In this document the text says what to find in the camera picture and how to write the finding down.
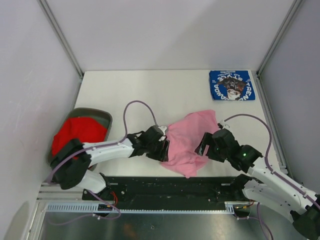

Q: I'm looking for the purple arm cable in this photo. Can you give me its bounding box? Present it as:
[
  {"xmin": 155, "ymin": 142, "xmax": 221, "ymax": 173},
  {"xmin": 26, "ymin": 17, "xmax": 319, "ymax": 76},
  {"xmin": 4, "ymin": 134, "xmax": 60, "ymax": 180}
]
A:
[
  {"xmin": 44, "ymin": 100, "xmax": 158, "ymax": 186},
  {"xmin": 221, "ymin": 113, "xmax": 320, "ymax": 208}
]

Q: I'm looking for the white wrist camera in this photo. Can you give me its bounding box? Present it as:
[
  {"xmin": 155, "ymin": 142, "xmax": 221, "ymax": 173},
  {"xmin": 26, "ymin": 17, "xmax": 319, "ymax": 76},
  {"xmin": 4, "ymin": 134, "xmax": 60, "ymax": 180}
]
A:
[
  {"xmin": 157, "ymin": 125, "xmax": 168, "ymax": 142},
  {"xmin": 217, "ymin": 120, "xmax": 231, "ymax": 131}
]

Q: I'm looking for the folded blue printed t shirt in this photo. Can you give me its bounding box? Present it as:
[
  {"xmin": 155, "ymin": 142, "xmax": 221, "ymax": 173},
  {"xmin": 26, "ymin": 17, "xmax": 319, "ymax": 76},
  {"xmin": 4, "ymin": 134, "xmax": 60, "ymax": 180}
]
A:
[{"xmin": 208, "ymin": 70, "xmax": 256, "ymax": 101}]

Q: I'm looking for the pink t shirt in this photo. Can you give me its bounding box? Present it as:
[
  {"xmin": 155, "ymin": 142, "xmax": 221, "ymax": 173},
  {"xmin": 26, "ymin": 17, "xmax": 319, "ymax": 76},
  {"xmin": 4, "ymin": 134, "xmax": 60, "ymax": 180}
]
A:
[{"xmin": 161, "ymin": 109, "xmax": 219, "ymax": 179}]

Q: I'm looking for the white slotted cable duct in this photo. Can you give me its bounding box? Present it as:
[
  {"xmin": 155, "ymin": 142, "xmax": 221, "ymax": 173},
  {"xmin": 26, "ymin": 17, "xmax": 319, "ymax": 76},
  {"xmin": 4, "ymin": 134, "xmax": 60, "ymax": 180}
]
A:
[{"xmin": 44, "ymin": 201, "xmax": 251, "ymax": 215}]

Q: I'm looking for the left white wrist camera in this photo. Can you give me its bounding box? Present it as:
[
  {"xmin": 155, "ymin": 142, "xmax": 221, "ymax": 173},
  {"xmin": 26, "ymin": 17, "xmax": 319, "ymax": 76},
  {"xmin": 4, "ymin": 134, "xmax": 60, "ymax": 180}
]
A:
[{"xmin": 157, "ymin": 125, "xmax": 168, "ymax": 142}]

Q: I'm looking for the grey plastic tray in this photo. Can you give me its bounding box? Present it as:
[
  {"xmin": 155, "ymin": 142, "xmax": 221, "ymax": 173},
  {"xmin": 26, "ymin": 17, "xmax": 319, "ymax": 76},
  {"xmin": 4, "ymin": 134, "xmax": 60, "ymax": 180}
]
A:
[{"xmin": 47, "ymin": 107, "xmax": 113, "ymax": 169}]

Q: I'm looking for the left aluminium frame post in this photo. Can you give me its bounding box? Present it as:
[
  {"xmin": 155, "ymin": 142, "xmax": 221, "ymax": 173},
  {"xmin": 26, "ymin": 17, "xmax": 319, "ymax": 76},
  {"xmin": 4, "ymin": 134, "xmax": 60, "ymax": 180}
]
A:
[{"xmin": 37, "ymin": 0, "xmax": 84, "ymax": 79}]

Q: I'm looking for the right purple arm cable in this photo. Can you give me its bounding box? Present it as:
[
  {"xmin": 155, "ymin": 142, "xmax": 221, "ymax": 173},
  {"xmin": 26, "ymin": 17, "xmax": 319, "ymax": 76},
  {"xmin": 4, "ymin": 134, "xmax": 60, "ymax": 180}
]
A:
[{"xmin": 221, "ymin": 113, "xmax": 320, "ymax": 208}]

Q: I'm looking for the right aluminium frame post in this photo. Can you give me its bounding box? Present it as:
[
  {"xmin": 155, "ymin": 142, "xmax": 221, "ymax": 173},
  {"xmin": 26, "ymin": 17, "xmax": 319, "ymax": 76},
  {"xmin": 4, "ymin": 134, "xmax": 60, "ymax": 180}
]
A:
[{"xmin": 256, "ymin": 0, "xmax": 305, "ymax": 76}]

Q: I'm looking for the aluminium frame post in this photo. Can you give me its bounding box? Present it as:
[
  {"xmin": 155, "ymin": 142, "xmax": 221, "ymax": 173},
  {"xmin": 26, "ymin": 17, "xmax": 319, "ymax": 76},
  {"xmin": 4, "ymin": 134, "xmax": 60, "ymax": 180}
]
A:
[
  {"xmin": 256, "ymin": 0, "xmax": 305, "ymax": 76},
  {"xmin": 37, "ymin": 0, "xmax": 84, "ymax": 79}
]

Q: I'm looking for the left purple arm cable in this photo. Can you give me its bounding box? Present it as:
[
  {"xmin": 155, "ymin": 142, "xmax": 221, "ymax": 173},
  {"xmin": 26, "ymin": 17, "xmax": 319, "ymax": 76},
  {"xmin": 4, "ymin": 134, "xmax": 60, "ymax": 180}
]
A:
[{"xmin": 44, "ymin": 100, "xmax": 158, "ymax": 186}]

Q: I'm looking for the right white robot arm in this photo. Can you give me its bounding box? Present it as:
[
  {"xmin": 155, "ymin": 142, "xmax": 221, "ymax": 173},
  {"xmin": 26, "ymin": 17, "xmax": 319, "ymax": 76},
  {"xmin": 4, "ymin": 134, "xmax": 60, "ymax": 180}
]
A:
[{"xmin": 195, "ymin": 128, "xmax": 320, "ymax": 240}]

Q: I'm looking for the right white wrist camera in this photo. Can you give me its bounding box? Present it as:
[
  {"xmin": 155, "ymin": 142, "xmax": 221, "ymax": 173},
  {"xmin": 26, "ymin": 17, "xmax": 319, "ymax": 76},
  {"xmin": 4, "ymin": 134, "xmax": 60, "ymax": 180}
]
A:
[{"xmin": 217, "ymin": 120, "xmax": 231, "ymax": 131}]

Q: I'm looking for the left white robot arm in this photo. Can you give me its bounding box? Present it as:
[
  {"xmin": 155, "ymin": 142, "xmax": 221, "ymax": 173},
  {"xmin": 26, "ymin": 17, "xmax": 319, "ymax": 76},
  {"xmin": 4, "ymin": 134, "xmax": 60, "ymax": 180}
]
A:
[{"xmin": 47, "ymin": 125, "xmax": 170, "ymax": 200}]

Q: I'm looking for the red t shirt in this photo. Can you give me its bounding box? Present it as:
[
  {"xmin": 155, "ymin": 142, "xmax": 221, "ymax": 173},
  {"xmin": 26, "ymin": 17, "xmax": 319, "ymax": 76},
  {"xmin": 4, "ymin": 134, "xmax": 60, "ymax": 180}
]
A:
[{"xmin": 51, "ymin": 116, "xmax": 108, "ymax": 157}]

